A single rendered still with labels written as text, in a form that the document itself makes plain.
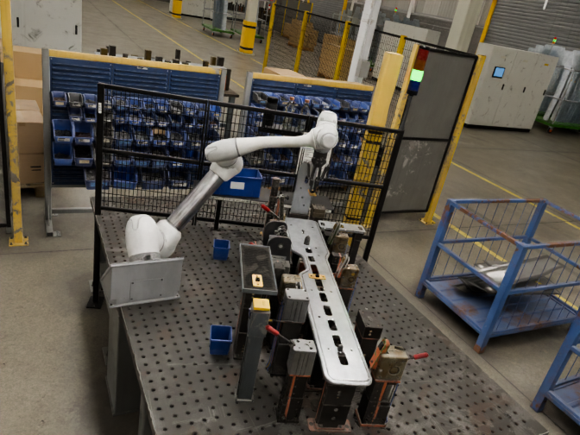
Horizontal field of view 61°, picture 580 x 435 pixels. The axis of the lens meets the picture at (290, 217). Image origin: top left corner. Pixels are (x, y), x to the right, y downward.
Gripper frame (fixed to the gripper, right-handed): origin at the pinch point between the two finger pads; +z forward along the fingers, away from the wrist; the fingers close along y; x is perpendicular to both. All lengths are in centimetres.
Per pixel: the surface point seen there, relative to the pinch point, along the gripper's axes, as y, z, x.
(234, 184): -40, 18, 35
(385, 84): 46, -52, 57
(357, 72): 141, -13, 447
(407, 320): 61, 59, -35
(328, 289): 3, 29, -57
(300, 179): -1.9, 6.3, 26.3
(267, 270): -30, 13, -72
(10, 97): -198, 8, 126
